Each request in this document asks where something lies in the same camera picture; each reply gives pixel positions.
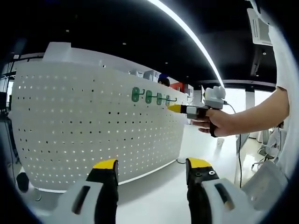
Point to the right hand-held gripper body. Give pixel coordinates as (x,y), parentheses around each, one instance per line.
(213,99)

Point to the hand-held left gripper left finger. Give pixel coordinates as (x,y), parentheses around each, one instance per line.
(81,200)

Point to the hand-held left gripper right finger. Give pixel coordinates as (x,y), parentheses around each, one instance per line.
(205,200)

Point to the green hook assembly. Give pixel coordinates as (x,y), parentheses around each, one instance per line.
(148,97)
(168,99)
(159,98)
(135,95)

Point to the white perforated mounting plate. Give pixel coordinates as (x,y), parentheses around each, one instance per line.
(81,128)

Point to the person's right hand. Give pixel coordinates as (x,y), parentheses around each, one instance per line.
(225,124)

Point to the white mesh office chair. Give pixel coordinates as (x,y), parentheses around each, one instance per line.
(264,184)

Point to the black cylinder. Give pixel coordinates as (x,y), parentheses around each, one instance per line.
(22,183)

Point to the swivel office chair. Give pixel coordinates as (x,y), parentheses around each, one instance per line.
(264,152)

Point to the person's light shirt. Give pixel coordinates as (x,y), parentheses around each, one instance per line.
(283,70)

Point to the white ceiling air vent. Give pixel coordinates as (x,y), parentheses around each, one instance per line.
(259,28)

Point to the long ceiling light strip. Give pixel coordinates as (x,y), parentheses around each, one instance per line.
(158,2)

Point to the red wall panel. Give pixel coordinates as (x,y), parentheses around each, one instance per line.
(177,85)

